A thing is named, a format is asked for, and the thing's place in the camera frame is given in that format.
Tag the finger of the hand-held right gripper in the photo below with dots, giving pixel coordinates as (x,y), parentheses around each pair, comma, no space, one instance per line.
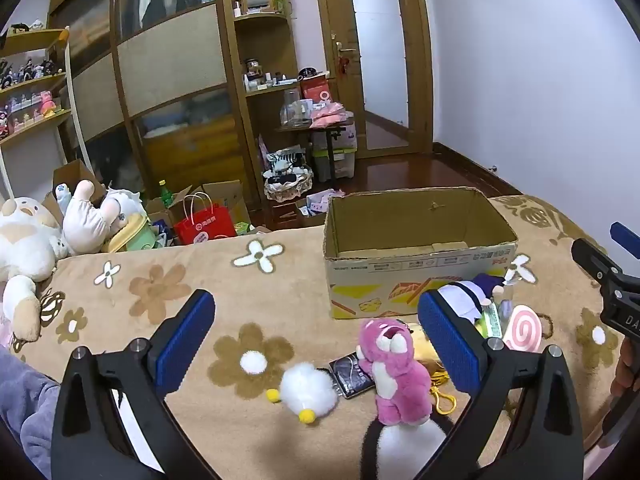
(595,260)
(627,240)

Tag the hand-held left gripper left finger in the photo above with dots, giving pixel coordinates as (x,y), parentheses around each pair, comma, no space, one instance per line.
(185,340)

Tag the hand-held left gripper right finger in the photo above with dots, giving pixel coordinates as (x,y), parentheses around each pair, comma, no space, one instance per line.
(450,345)

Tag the yellow bear plush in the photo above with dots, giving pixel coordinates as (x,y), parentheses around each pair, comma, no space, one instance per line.
(425,345)

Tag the green tissue pack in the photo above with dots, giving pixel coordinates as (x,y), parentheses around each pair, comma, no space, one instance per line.
(490,322)

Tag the purple-haired doll plush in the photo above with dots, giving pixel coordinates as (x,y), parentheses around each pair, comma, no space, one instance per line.
(465,300)

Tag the pink bear plush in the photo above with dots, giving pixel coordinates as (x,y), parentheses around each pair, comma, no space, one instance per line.
(395,375)

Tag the pink swirl lollipop plush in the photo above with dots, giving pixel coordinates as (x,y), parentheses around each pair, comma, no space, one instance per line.
(522,330)

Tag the black tissue packet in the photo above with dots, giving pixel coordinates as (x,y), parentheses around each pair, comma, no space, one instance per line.
(350,375)

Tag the white fluffy duck plush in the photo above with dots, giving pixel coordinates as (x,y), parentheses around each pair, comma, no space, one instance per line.
(307,387)

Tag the person's right hand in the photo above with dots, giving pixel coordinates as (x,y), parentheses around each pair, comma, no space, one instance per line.
(622,367)

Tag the black and white plush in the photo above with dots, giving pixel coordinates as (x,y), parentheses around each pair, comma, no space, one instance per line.
(400,447)

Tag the red paper bag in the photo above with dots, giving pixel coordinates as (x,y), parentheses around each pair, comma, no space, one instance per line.
(205,225)

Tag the beige floral blanket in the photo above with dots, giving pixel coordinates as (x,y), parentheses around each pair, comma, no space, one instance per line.
(300,290)

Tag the white-haired doll plush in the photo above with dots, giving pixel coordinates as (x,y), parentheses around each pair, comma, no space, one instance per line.
(125,205)

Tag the open cardboard floor box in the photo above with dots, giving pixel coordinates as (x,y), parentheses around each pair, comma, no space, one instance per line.
(225,197)

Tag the green plastic bottle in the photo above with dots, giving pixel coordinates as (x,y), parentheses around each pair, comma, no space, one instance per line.
(165,192)

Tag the person's purple-clad leg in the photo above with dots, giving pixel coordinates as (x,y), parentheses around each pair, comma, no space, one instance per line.
(25,410)

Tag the lace-trimmed basket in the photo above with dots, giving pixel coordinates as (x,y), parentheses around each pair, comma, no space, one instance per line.
(287,187)

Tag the large white brown plush dog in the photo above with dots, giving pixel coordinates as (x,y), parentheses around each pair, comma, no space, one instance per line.
(25,245)

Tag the small cardboard box with papers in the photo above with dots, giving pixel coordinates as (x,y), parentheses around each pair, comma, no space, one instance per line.
(315,205)

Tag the cardboard box behind plushes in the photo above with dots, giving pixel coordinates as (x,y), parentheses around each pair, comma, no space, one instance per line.
(70,172)

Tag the zebra striped plush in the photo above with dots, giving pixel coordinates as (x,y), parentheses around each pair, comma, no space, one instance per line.
(285,160)

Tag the clear storage bin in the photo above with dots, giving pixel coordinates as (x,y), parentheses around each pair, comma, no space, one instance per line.
(342,157)

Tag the small side table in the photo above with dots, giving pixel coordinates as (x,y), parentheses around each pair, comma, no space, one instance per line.
(325,132)

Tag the clear plastic containers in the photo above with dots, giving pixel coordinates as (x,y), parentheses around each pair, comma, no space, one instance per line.
(295,110)

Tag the pink packages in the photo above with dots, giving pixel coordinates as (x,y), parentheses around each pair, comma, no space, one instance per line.
(330,115)

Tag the wooden display shelf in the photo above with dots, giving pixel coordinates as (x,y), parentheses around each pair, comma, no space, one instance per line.
(30,127)

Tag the pink plush figure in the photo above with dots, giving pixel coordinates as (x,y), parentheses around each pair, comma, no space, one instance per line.
(48,105)

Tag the wooden wardrobe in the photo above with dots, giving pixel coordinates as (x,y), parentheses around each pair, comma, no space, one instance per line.
(165,60)

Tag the red box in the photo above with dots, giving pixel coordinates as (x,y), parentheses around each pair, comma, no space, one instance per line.
(316,89)

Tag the red door tassel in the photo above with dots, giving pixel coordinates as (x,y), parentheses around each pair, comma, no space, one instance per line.
(343,66)

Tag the row of small figurines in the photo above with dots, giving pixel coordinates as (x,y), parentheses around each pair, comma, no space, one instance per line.
(25,72)

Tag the wooden corner shelf unit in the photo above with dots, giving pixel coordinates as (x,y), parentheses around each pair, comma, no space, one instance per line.
(260,20)

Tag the wooden door with glass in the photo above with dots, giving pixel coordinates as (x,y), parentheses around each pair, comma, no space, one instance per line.
(337,10)

